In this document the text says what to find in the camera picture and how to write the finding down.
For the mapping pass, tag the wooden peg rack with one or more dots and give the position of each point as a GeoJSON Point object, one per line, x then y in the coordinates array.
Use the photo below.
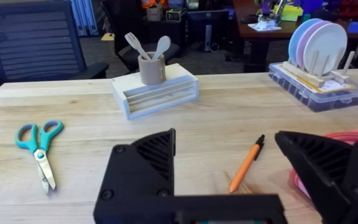
{"type": "Point", "coordinates": [317, 73]}

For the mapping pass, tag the clear plastic compartment box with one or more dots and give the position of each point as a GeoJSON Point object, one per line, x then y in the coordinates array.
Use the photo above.
{"type": "Point", "coordinates": [315, 91]}

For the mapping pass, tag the white plate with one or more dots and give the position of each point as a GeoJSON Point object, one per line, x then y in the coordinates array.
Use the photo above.
{"type": "Point", "coordinates": [325, 46]}

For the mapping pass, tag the black computer monitor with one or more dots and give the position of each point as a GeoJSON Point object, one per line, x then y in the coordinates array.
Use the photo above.
{"type": "Point", "coordinates": [208, 21]}

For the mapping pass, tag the orange pen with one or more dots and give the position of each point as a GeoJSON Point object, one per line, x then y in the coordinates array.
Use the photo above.
{"type": "Point", "coordinates": [246, 164]}

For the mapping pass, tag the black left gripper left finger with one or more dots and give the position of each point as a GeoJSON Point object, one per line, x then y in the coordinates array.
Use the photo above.
{"type": "Point", "coordinates": [141, 168]}

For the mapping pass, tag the wooden spoon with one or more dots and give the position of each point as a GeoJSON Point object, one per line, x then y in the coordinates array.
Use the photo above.
{"type": "Point", "coordinates": [162, 46]}

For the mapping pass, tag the white slotted box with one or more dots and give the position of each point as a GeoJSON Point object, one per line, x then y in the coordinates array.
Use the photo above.
{"type": "Point", "coordinates": [154, 93]}

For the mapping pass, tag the dark blue office chair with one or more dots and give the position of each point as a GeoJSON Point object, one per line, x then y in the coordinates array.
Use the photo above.
{"type": "Point", "coordinates": [33, 40]}

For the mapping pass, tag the beige cup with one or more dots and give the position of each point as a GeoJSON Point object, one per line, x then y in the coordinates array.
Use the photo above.
{"type": "Point", "coordinates": [151, 70]}

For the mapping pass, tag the dark wooden desk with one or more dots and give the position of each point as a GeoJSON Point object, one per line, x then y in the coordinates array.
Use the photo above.
{"type": "Point", "coordinates": [259, 31]}

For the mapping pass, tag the black office chair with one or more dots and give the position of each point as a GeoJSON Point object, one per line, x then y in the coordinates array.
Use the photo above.
{"type": "Point", "coordinates": [129, 31]}

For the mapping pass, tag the blue plate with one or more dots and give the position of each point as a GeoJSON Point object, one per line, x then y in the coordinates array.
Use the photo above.
{"type": "Point", "coordinates": [297, 39]}

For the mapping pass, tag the pink plate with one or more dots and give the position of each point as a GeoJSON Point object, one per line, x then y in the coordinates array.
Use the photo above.
{"type": "Point", "coordinates": [304, 43]}

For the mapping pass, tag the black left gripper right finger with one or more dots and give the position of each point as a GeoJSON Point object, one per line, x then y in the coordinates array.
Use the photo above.
{"type": "Point", "coordinates": [325, 168]}

